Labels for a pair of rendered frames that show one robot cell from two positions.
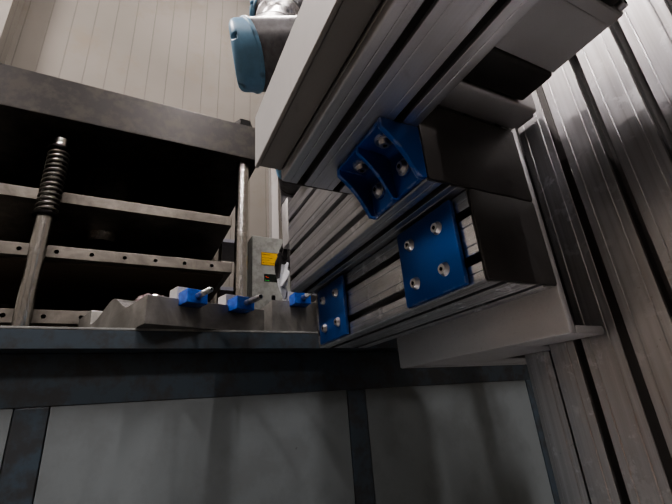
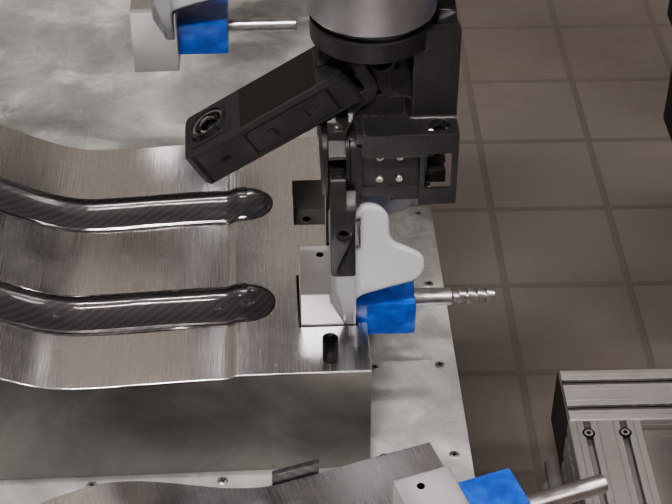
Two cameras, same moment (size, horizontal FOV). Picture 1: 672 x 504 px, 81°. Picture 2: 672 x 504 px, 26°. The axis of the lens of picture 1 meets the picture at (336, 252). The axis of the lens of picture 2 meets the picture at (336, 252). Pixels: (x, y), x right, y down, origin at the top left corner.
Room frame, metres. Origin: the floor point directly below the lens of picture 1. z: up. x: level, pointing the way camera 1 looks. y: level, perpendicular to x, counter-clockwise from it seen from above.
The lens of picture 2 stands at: (0.66, 0.77, 1.54)
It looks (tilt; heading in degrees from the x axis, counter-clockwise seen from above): 40 degrees down; 296
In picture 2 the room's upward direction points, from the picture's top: straight up
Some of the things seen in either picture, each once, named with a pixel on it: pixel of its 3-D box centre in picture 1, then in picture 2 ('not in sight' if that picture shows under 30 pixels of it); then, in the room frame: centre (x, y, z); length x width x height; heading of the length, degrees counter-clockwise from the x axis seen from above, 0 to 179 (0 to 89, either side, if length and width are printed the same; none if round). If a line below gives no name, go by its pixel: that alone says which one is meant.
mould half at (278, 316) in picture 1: (286, 330); (5, 277); (1.21, 0.17, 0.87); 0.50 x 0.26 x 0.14; 29
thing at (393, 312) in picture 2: (301, 298); (397, 297); (0.94, 0.09, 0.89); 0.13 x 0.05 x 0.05; 29
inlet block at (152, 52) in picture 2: not in sight; (215, 25); (1.19, -0.10, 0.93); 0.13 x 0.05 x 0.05; 29
